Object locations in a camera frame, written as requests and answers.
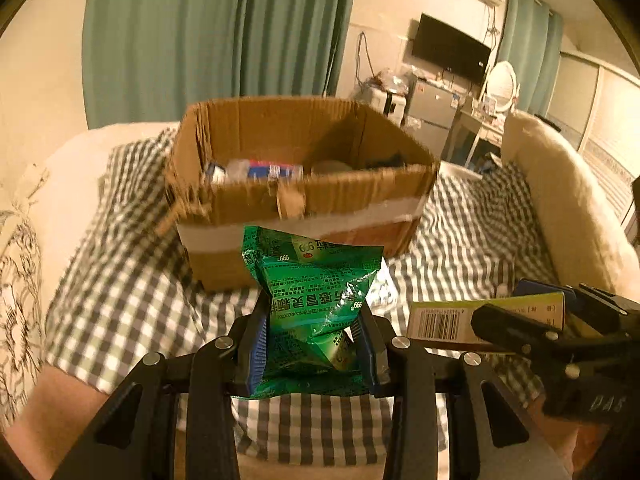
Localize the tan yellow paper box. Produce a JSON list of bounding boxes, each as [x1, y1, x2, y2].
[[407, 292, 565, 351]]

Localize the white tissue pack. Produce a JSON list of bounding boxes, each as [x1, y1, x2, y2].
[[366, 259, 399, 315]]

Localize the green foil sachet pack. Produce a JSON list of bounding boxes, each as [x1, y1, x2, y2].
[[241, 226, 383, 399]]

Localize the clear plastic water bottle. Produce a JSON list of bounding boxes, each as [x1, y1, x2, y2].
[[201, 159, 304, 184]]

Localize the beige plush cushion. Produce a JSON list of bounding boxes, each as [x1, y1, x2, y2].
[[501, 110, 639, 301]]

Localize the checkered gingham cloth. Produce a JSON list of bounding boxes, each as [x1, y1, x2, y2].
[[43, 127, 561, 468]]

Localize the white dressing table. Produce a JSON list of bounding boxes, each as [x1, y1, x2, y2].
[[442, 108, 503, 169]]

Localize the floral pillow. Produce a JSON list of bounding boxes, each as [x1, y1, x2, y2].
[[0, 210, 43, 430]]

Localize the white round vanity mirror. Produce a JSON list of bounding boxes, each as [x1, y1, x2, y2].
[[483, 61, 518, 115]]

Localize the grey mini fridge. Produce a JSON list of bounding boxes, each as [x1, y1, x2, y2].
[[404, 75, 459, 157]]

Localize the brown cardboard box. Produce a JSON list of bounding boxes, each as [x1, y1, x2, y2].
[[156, 96, 439, 292]]

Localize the green side curtain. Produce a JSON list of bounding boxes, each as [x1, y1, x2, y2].
[[497, 0, 564, 115]]

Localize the black wall television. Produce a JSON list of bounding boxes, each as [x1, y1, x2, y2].
[[411, 14, 491, 86]]

